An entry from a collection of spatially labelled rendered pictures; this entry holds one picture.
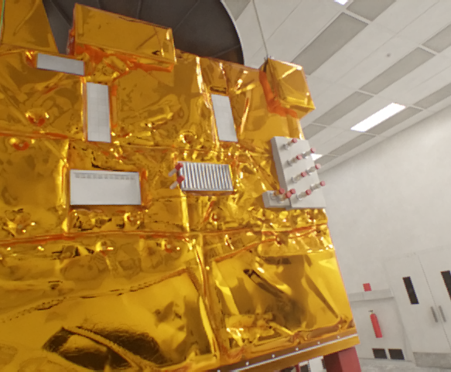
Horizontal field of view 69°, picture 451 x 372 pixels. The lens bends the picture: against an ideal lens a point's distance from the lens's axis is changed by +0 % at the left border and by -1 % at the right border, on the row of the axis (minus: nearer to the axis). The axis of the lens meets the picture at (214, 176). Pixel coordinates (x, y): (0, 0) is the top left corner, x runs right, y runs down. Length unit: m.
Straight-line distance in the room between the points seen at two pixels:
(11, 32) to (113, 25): 0.50
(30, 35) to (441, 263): 8.45
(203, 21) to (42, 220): 1.84
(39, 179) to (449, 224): 8.21
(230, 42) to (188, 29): 0.34
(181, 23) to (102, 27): 0.82
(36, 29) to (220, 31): 1.32
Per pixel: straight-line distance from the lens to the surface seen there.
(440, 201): 8.84
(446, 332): 9.20
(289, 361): 1.94
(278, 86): 2.43
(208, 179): 1.84
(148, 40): 2.08
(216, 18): 2.75
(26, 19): 2.13
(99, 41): 1.98
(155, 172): 1.68
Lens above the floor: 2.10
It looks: 20 degrees up
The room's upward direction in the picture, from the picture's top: 9 degrees counter-clockwise
